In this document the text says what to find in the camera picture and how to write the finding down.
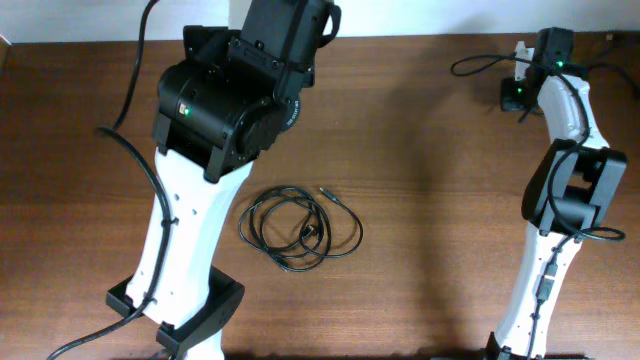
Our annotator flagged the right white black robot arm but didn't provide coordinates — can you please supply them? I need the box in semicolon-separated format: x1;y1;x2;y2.
484;27;627;359

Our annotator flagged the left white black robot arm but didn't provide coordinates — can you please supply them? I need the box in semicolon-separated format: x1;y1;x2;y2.
107;0;341;359

